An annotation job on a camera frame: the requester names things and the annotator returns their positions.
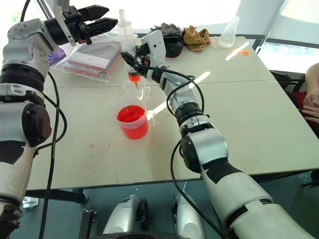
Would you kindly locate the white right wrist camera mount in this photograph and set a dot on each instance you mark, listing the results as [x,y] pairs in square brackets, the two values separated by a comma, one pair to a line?
[157,47]

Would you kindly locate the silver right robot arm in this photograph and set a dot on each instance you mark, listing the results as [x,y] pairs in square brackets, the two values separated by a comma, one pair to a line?
[211,147]

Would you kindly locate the clear cup with red liquid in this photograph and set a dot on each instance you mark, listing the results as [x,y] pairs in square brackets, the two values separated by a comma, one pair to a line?
[132,122]

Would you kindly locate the black chair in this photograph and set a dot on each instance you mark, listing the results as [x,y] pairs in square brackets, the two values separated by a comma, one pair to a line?
[286,79]

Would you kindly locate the silver robot leg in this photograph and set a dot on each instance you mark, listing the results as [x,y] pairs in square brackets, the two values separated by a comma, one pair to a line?
[187,219]
[122,216]

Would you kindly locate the clear conical flask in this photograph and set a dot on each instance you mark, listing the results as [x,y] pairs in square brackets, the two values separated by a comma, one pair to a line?
[229,35]

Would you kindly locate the person's bare forearm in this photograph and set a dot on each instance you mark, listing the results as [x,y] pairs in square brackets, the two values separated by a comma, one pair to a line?
[313,76]

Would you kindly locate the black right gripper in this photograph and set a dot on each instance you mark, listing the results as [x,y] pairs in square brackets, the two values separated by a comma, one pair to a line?
[143,56]

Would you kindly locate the bagged stack of pink cloths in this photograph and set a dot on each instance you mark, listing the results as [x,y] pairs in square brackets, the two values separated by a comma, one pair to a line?
[93,59]

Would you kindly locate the clear syringe with orange tip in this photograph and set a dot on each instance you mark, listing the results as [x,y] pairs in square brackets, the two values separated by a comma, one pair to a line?
[127,42]

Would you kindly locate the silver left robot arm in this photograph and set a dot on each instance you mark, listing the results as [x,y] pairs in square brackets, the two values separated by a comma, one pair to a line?
[22,37]

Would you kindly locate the person's bare hand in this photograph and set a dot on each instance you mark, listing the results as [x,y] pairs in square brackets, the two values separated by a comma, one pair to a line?
[311,99]
[312,114]

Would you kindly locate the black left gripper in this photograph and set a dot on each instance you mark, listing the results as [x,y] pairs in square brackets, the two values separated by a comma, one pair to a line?
[74,22]

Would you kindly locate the empty clear plastic cup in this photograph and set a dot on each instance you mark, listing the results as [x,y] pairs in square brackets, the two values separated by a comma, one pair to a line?
[143,90]

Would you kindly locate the metal table leg bracket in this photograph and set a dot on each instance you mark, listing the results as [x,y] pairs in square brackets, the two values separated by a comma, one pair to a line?
[87,224]

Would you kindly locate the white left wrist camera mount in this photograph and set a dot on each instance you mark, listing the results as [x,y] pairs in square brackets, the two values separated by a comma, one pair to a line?
[65,27]

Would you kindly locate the brown crumpled cloth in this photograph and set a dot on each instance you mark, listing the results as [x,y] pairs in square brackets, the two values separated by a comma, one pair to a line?
[197,37]

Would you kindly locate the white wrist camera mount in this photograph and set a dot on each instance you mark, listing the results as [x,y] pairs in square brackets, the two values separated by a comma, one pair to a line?
[157,47]
[65,27]

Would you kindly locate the dark table frame bar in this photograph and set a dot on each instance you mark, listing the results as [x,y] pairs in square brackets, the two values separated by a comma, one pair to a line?
[59,195]

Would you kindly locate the purple glove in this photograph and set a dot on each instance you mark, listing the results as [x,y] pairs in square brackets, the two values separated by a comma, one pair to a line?
[56,56]

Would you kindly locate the small orange cap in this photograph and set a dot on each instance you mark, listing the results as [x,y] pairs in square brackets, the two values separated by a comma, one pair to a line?
[244,52]

